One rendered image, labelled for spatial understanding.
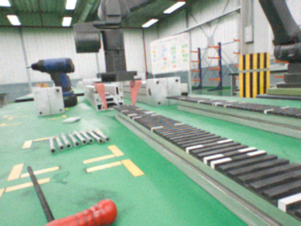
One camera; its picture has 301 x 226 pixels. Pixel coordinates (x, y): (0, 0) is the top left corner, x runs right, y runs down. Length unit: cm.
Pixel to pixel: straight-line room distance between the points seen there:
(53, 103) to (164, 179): 67
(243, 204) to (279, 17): 75
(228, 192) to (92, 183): 13
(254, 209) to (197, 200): 5
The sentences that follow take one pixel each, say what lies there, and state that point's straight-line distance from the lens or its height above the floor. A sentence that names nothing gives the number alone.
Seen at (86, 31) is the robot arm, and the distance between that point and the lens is 61.
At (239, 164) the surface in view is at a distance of 18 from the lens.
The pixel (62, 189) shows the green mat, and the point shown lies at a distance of 25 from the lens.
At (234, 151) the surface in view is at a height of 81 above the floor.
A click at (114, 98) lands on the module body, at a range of 82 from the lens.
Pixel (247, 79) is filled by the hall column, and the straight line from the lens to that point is 396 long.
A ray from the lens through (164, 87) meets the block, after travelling 78.
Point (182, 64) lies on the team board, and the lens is 645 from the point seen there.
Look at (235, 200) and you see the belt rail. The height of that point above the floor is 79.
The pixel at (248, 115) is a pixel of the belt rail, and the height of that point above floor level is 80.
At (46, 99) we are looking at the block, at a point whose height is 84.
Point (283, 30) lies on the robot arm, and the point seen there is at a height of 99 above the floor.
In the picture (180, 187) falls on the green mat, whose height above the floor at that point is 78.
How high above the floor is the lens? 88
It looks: 10 degrees down
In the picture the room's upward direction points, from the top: 5 degrees counter-clockwise
